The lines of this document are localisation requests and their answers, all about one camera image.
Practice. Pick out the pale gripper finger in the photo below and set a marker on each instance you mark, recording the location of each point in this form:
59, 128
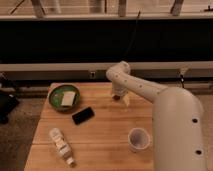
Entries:
126, 100

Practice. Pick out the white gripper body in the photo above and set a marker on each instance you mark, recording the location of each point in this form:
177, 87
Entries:
118, 90

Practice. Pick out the red pepper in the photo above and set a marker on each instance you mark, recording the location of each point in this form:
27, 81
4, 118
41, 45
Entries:
116, 97

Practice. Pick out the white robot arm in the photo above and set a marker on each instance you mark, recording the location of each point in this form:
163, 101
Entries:
176, 119

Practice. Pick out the white paper cup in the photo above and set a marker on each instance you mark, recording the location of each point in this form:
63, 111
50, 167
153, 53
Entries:
138, 139

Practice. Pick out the black smartphone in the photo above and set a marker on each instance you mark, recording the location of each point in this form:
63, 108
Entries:
83, 115

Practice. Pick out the white sponge block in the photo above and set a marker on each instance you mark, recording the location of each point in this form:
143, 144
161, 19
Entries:
68, 98

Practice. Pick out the green bowl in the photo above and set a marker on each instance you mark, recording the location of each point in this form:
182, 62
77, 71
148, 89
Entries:
56, 96

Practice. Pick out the white plastic bottle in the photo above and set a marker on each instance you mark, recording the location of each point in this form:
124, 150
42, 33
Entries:
62, 147

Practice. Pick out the black object at left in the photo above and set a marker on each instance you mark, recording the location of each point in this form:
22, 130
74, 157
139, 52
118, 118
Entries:
8, 101

